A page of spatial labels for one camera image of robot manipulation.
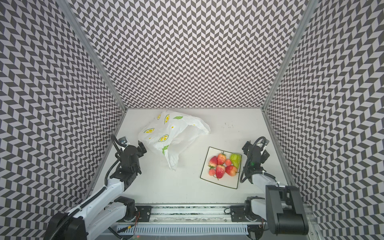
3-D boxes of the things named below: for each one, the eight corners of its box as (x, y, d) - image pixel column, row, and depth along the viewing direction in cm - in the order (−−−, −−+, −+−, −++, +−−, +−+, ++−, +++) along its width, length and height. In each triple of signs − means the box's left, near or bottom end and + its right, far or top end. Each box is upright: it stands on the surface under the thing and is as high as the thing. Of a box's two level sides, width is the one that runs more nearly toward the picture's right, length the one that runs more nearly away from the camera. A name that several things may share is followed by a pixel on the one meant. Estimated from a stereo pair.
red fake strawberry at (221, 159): (217, 164, 89) (217, 162, 87) (216, 156, 93) (217, 153, 90) (225, 164, 89) (226, 162, 87) (224, 156, 93) (225, 153, 90)
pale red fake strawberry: (208, 168, 88) (208, 166, 86) (208, 158, 92) (208, 156, 90) (217, 168, 88) (217, 166, 86) (216, 158, 92) (217, 156, 90)
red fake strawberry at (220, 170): (216, 178, 85) (216, 176, 82) (215, 166, 89) (215, 164, 86) (225, 178, 85) (226, 176, 82) (223, 166, 89) (224, 164, 86)
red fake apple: (226, 176, 85) (226, 173, 82) (225, 168, 88) (226, 165, 85) (236, 176, 85) (237, 173, 82) (235, 168, 88) (236, 165, 85)
